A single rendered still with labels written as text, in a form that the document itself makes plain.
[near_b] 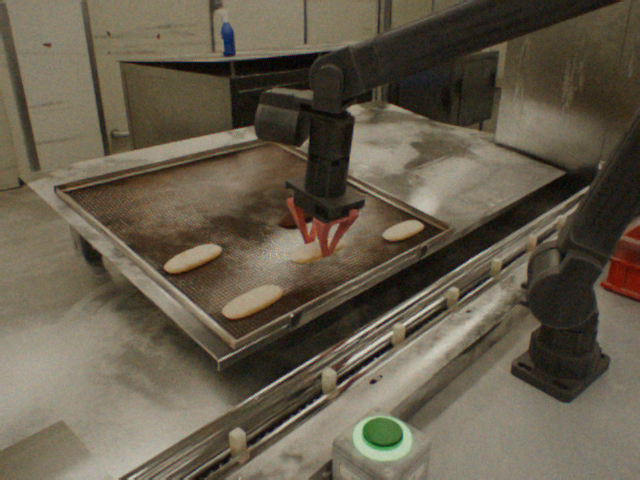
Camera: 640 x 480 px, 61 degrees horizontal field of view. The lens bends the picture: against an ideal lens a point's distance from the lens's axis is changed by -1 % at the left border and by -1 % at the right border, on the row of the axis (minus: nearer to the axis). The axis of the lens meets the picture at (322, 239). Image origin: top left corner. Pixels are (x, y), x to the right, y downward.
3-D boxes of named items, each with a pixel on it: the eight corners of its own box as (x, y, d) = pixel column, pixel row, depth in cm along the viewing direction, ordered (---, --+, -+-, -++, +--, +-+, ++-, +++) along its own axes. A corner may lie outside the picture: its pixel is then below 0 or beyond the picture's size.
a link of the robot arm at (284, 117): (343, 68, 64) (362, 60, 71) (253, 51, 66) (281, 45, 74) (329, 166, 69) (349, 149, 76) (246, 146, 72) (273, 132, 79)
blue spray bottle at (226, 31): (239, 55, 285) (234, 8, 276) (231, 56, 279) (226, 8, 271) (224, 55, 288) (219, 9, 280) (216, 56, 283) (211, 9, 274)
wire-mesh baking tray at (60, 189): (234, 352, 67) (235, 343, 67) (54, 193, 95) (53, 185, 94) (453, 234, 100) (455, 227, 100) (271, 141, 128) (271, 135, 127)
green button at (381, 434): (385, 465, 50) (386, 452, 50) (352, 443, 53) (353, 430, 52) (411, 442, 53) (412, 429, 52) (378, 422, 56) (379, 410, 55)
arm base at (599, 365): (567, 405, 68) (610, 366, 75) (580, 351, 65) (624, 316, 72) (507, 372, 74) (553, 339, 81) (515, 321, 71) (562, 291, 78)
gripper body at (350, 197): (329, 221, 72) (336, 169, 68) (283, 191, 78) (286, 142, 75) (365, 210, 76) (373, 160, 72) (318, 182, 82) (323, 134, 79)
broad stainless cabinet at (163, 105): (242, 273, 278) (228, 61, 236) (136, 219, 344) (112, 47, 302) (449, 185, 405) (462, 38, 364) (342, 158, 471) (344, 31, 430)
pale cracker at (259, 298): (234, 324, 71) (234, 318, 71) (215, 310, 73) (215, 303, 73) (289, 295, 78) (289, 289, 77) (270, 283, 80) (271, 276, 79)
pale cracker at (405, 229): (393, 244, 94) (394, 239, 93) (377, 234, 96) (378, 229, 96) (428, 229, 100) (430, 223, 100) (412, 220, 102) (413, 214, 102)
